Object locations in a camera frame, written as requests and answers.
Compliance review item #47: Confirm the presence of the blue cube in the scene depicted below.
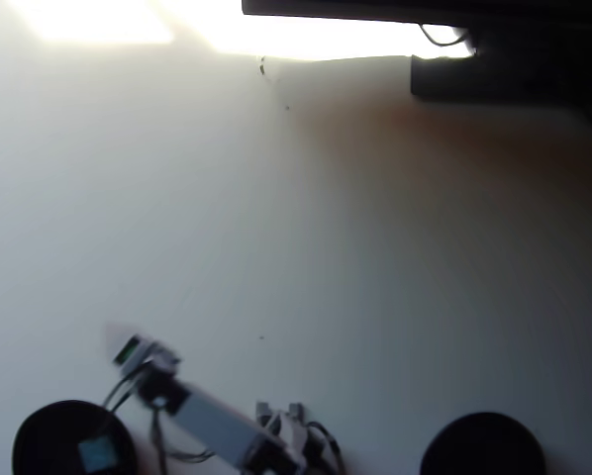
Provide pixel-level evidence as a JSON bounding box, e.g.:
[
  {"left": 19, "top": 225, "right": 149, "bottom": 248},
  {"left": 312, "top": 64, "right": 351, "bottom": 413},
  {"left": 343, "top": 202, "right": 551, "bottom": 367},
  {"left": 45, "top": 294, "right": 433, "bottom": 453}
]
[{"left": 77, "top": 434, "right": 120, "bottom": 473}]

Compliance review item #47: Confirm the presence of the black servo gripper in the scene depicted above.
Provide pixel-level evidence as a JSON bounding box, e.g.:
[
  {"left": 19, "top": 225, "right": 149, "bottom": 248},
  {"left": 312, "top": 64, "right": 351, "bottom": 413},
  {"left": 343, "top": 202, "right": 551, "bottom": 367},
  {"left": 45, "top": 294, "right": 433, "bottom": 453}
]
[{"left": 102, "top": 323, "right": 182, "bottom": 377}]

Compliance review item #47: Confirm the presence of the black monitor edge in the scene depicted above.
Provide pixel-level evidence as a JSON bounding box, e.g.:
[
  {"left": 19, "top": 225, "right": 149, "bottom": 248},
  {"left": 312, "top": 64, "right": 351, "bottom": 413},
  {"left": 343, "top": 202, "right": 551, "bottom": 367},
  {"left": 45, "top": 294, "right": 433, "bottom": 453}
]
[{"left": 241, "top": 0, "right": 592, "bottom": 55}]

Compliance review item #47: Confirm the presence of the black round bowl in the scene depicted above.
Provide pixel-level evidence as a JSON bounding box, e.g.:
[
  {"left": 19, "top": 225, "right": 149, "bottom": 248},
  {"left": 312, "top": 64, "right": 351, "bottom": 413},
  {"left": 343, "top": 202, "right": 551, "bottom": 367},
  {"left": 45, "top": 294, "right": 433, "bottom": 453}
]
[
  {"left": 419, "top": 412, "right": 547, "bottom": 475},
  {"left": 12, "top": 399, "right": 139, "bottom": 475}
]

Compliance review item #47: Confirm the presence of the thin black looped cable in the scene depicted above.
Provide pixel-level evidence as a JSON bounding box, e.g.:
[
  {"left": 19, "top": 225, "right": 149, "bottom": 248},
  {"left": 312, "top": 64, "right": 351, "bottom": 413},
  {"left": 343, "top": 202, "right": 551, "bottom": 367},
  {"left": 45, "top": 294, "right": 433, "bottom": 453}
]
[{"left": 419, "top": 22, "right": 470, "bottom": 48}]

